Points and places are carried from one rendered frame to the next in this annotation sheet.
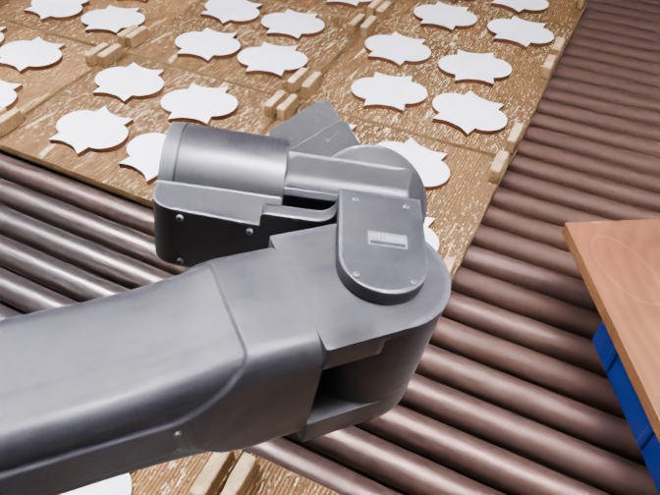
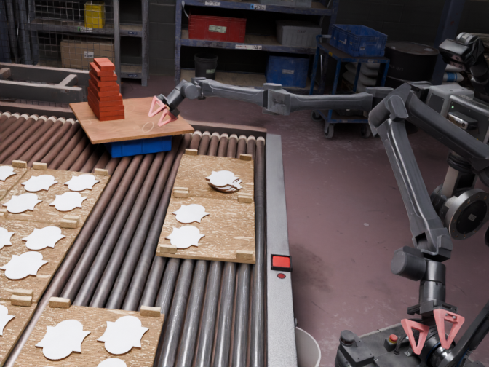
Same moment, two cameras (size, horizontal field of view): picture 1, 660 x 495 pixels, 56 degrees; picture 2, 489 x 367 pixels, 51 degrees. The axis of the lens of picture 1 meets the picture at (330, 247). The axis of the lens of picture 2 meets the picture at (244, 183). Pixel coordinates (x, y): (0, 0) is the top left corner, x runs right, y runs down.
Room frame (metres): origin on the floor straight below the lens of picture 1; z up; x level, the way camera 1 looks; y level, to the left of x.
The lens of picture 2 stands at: (0.90, 1.89, 2.02)
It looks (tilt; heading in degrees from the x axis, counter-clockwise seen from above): 28 degrees down; 243
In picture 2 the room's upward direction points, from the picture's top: 6 degrees clockwise
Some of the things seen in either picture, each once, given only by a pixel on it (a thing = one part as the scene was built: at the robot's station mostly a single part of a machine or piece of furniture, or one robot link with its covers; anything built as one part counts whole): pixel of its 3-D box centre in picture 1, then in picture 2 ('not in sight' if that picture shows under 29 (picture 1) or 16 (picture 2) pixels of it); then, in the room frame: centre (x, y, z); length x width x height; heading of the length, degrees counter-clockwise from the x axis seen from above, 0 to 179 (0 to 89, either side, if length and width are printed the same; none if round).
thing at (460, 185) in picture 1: (354, 183); (54, 192); (0.76, -0.04, 0.94); 0.41 x 0.35 x 0.04; 63
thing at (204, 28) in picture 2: not in sight; (216, 25); (-1.48, -3.88, 0.78); 0.66 x 0.45 x 0.28; 161
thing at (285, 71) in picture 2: not in sight; (286, 68); (-2.35, -3.60, 0.32); 0.50 x 0.41 x 0.37; 157
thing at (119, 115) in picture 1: (144, 116); (8, 253); (0.95, 0.33, 0.94); 0.41 x 0.35 x 0.04; 63
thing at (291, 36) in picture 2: not in sight; (297, 33); (-2.40, -3.54, 0.76); 0.50 x 0.36 x 0.24; 167
